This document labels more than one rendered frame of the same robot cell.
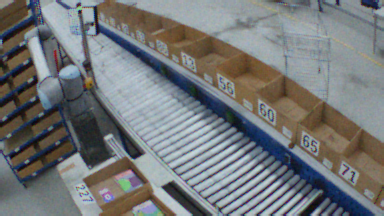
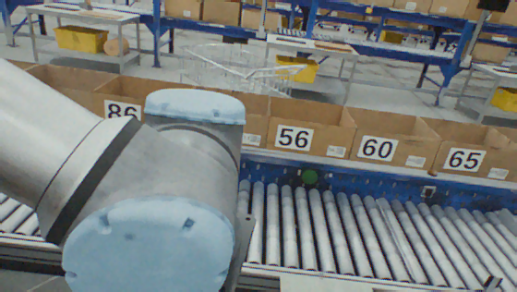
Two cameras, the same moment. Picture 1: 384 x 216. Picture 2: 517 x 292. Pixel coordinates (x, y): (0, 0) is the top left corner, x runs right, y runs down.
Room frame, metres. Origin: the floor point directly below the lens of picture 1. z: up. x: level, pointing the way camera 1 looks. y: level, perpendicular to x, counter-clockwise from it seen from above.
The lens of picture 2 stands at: (1.46, 1.08, 1.60)
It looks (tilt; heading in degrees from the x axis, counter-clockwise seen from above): 27 degrees down; 297
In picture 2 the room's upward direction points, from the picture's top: 8 degrees clockwise
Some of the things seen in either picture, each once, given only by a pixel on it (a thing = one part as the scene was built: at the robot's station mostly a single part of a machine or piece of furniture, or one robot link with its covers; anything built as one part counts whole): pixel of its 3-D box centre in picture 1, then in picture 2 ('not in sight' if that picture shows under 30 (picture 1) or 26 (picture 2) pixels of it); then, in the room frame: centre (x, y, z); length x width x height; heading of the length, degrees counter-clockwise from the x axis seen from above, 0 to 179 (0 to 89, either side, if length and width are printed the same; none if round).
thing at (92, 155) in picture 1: (88, 134); not in sight; (1.76, 0.70, 0.91); 0.26 x 0.26 x 0.33; 30
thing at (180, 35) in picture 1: (182, 42); (148, 104); (2.64, -0.02, 0.96); 0.39 x 0.29 x 0.17; 29
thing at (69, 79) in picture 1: (69, 81); (193, 149); (1.76, 0.71, 1.35); 0.17 x 0.15 x 0.18; 121
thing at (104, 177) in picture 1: (115, 186); not in sight; (1.38, 0.53, 0.80); 0.38 x 0.28 x 0.10; 119
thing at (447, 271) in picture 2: (249, 185); (429, 241); (1.28, -0.24, 0.72); 0.52 x 0.05 x 0.05; 119
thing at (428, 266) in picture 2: (242, 180); (414, 239); (1.34, -0.21, 0.72); 0.52 x 0.05 x 0.05; 119
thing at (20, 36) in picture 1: (18, 35); not in sight; (2.60, 1.53, 1.59); 0.40 x 0.30 x 0.10; 119
